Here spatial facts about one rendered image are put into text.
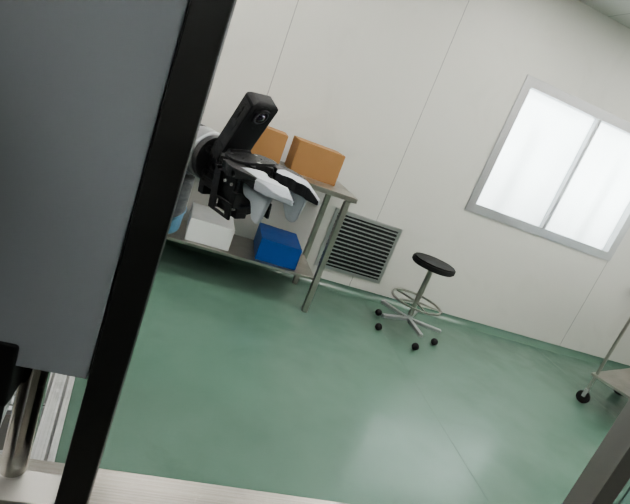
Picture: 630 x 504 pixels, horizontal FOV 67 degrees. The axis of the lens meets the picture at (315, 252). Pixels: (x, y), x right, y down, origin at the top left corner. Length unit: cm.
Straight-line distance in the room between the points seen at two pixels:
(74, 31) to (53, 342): 16
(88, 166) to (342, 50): 358
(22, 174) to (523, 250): 462
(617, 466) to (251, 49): 340
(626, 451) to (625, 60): 441
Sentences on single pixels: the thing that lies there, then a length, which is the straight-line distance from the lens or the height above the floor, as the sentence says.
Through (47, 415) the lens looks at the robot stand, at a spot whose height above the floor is 23.
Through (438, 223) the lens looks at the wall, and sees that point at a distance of 427.
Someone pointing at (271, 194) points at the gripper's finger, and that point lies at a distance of 58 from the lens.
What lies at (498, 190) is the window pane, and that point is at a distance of 449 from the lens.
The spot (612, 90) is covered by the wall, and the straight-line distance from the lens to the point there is 488.
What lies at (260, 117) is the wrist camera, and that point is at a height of 130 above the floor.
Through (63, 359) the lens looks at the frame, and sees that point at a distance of 30.
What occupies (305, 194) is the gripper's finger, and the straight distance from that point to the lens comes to 61.
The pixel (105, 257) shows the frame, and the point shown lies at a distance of 27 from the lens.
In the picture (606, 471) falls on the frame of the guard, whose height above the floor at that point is 108.
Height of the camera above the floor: 134
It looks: 15 degrees down
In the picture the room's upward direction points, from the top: 21 degrees clockwise
